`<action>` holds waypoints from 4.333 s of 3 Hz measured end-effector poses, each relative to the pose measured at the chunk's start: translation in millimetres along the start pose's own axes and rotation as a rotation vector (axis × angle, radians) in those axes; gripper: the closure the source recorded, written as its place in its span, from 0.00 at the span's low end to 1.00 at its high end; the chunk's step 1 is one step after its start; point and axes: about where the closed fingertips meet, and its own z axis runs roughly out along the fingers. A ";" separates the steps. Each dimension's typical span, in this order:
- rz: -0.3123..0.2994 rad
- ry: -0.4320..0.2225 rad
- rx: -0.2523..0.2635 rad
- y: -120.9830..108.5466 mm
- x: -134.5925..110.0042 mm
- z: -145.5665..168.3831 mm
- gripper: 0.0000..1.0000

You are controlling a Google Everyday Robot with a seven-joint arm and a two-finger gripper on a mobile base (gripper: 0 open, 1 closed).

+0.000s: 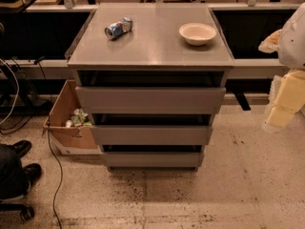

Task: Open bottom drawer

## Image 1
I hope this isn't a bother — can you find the grey top drawer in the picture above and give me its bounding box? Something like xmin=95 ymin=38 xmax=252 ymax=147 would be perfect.
xmin=75 ymin=87 xmax=226 ymax=115

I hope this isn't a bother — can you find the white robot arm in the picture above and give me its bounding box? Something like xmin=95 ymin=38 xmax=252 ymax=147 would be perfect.
xmin=264 ymin=3 xmax=305 ymax=132

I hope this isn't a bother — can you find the grey drawer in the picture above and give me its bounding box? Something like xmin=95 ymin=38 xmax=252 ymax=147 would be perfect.
xmin=101 ymin=152 xmax=204 ymax=168
xmin=91 ymin=125 xmax=213 ymax=145
xmin=75 ymin=87 xmax=226 ymax=115

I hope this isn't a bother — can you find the black chair caster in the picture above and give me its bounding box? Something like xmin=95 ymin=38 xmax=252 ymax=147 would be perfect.
xmin=20 ymin=207 xmax=34 ymax=221

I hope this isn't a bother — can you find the cardboard box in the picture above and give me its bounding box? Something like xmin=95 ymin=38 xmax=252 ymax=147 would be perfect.
xmin=44 ymin=79 xmax=101 ymax=156

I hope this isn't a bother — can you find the crushed blue soda can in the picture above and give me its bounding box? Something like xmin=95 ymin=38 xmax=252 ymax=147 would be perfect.
xmin=104 ymin=17 xmax=133 ymax=40

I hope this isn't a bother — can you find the grey drawer cabinet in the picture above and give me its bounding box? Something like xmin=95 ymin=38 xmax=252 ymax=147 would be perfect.
xmin=68 ymin=3 xmax=233 ymax=169

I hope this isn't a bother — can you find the black floor cable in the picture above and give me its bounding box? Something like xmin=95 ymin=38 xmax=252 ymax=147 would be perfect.
xmin=33 ymin=55 xmax=65 ymax=229

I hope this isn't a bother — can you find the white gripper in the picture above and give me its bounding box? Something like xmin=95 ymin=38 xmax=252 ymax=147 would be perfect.
xmin=266 ymin=70 xmax=305 ymax=129

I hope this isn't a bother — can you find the grey bottom drawer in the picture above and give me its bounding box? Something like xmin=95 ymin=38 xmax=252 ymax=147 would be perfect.
xmin=101 ymin=152 xmax=204 ymax=168

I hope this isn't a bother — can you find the black shoe lower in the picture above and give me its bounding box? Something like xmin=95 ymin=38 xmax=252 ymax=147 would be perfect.
xmin=24 ymin=163 xmax=42 ymax=185

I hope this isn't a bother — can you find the white paper bowl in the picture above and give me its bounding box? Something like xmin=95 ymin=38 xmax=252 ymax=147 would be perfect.
xmin=179 ymin=23 xmax=216 ymax=46

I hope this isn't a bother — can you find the black shoe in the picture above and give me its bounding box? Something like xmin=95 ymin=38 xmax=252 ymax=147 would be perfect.
xmin=24 ymin=163 xmax=42 ymax=185
xmin=9 ymin=140 xmax=31 ymax=158

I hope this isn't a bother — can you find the black shoe upper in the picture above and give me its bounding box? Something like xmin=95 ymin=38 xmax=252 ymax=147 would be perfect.
xmin=9 ymin=140 xmax=31 ymax=158

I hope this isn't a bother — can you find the grey middle drawer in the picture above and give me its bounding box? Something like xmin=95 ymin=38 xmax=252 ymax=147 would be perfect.
xmin=91 ymin=125 xmax=213 ymax=145

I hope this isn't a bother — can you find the crumpled green white trash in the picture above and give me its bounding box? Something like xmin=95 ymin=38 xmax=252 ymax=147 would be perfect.
xmin=65 ymin=108 xmax=92 ymax=128

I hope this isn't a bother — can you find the white cable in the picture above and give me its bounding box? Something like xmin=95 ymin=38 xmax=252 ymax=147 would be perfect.
xmin=0 ymin=58 xmax=20 ymax=126

